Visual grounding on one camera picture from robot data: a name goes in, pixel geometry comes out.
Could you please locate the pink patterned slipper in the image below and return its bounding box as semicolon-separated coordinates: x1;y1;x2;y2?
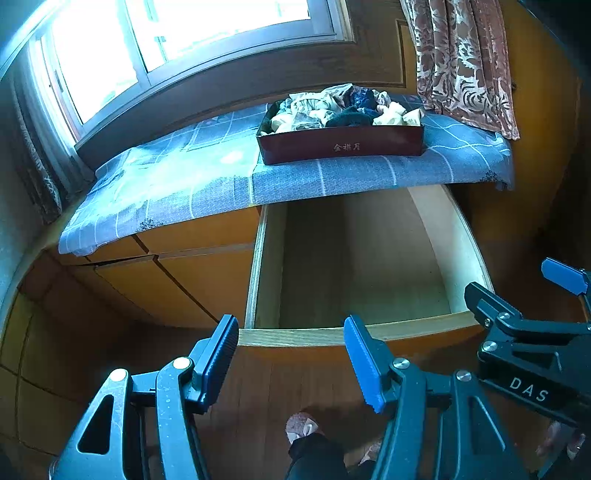
359;438;385;468
285;412;325;445

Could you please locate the wooden drawer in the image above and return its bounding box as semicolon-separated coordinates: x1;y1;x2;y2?
238;185;496;357

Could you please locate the narrow patterned curtain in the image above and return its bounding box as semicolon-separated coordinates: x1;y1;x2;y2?
11;85;64;225

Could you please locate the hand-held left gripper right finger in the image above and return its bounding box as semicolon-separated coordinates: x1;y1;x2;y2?
343;315;532;480

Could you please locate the brown patterned curtain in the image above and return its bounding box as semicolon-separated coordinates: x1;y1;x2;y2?
399;0;520;142

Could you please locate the window with grey frame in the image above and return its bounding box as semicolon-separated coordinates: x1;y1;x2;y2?
28;0;357;140

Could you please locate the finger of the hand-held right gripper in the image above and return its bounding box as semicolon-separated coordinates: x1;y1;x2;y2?
541;257;591;320
464;281;579;345

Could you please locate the orange wooden cabinet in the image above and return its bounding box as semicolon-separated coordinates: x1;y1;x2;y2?
18;205;265;329

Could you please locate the blue checked cloth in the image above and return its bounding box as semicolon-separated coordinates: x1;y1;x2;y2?
58;95;516;257

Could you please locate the person's right hand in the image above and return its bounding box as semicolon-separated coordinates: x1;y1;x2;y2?
536;422;585;467

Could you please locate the wooden wardrobe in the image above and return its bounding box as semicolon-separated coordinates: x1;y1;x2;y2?
501;0;583;259

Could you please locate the dark red tin box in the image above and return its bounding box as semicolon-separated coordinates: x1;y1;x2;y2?
255;99;426;165

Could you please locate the pile of clothes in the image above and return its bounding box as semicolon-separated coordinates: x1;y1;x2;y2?
268;84;424;134

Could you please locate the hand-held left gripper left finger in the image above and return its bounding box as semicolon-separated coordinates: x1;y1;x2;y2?
48;315;240;480

